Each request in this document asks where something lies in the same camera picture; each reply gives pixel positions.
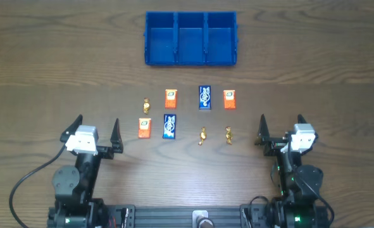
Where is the black cable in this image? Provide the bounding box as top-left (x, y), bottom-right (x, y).
top-left (296, 175), bottom-right (335, 227)
top-left (8, 142), bottom-right (68, 228)

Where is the blue candy pack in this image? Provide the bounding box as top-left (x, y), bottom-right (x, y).
top-left (198, 85), bottom-right (212, 111)
top-left (162, 113), bottom-right (177, 140)

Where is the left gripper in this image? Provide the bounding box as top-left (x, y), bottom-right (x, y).
top-left (59, 114), bottom-right (124, 160)

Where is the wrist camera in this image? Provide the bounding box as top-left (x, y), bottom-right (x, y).
top-left (65, 125), bottom-right (99, 156)
top-left (289, 123), bottom-right (316, 155)

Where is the mounting rail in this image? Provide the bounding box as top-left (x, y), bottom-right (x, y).
top-left (47, 204), bottom-right (330, 228)

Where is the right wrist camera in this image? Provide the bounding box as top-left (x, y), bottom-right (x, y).
top-left (289, 123), bottom-right (316, 155)

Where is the blue tray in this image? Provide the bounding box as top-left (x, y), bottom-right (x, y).
top-left (144, 11), bottom-right (239, 67)

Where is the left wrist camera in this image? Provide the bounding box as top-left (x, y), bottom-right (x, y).
top-left (65, 125), bottom-right (99, 156)

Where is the orange candy box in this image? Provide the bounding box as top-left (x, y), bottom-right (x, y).
top-left (165, 89), bottom-right (178, 110)
top-left (223, 89), bottom-right (237, 110)
top-left (138, 118), bottom-right (152, 139)

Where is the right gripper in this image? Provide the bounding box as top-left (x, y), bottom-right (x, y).
top-left (254, 113), bottom-right (308, 156)

